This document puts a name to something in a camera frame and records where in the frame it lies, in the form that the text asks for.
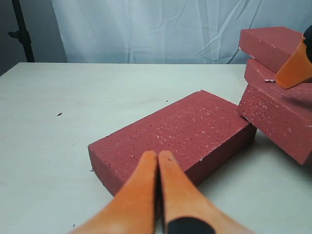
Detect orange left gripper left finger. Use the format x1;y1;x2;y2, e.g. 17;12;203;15
70;151;158;234

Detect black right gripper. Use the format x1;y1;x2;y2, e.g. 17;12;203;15
275;25;312;89

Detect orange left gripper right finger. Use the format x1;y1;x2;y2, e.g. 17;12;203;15
158;150;253;234

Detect red brick with white chip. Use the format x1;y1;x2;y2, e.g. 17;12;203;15
238;83;312;165

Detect white backdrop cloth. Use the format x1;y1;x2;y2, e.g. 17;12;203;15
53;0;312;64

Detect black tripod stand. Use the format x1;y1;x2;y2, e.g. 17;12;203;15
8;0;35;62

